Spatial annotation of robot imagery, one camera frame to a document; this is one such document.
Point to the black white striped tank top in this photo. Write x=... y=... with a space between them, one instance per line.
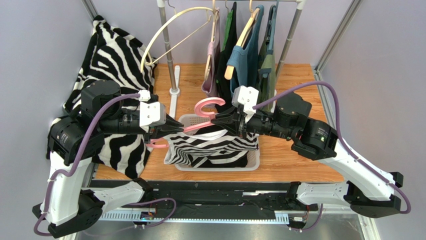
x=181 y=145

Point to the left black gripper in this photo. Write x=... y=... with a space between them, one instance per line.
x=169 y=127

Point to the zebra striped blanket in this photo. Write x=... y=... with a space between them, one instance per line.
x=115 y=55

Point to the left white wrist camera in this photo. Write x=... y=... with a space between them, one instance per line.
x=152 y=113

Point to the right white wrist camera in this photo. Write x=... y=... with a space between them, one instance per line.
x=247 y=97

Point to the green plastic hanger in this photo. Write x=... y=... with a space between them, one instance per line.
x=227 y=26

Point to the teal plastic hanger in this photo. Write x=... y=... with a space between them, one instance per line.
x=270 y=28

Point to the olive green tank top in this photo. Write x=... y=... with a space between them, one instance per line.
x=266 y=77

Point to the wooden hanger under blue top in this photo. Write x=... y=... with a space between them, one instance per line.
x=243 y=36

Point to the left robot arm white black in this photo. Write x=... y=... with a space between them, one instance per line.
x=73 y=142

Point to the metal clothes rack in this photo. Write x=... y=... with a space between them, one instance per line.
x=175 y=70

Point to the white plastic laundry basket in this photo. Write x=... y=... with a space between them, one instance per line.
x=253 y=157

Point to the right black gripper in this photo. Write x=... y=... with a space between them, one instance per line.
x=237 y=121

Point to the black top on green hanger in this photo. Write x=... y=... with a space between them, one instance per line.
x=222 y=84

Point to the blue tank top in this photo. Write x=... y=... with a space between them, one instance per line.
x=245 y=59

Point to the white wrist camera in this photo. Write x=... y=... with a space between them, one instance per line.
x=152 y=113
x=247 y=97

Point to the wooden hanger under mauve top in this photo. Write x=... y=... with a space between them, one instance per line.
x=214 y=37

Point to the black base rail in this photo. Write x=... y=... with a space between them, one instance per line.
x=222 y=202

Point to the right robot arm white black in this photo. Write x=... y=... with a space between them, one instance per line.
x=367 y=190

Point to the mauve tank top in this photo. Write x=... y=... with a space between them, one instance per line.
x=209 y=86

